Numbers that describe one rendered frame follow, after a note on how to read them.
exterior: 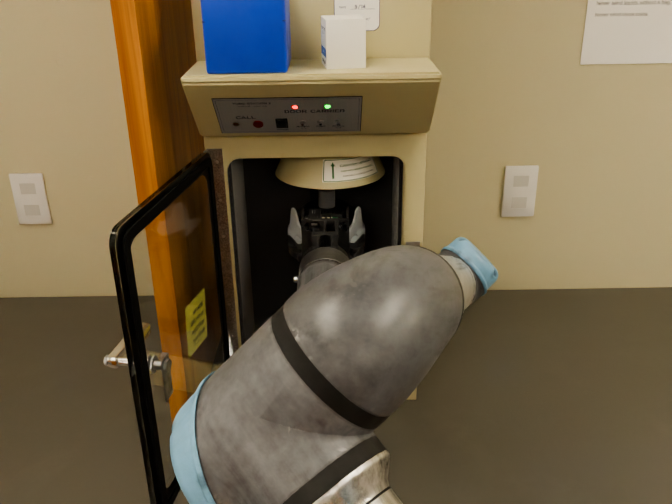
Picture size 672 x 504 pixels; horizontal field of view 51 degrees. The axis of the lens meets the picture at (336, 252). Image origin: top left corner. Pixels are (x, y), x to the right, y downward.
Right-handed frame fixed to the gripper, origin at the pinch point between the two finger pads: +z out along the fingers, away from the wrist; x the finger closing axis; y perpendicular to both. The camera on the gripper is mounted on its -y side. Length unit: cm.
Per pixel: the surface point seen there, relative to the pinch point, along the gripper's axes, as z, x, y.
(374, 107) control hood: -17.4, -6.8, 24.2
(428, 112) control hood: -16.4, -14.0, 23.2
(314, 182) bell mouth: -8.2, 1.6, 10.9
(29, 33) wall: 33, 57, 28
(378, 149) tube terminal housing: -10.0, -7.9, 16.4
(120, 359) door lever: -37.1, 24.5, -1.1
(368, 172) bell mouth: -5.9, -6.6, 11.6
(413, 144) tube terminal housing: -10.0, -12.9, 17.1
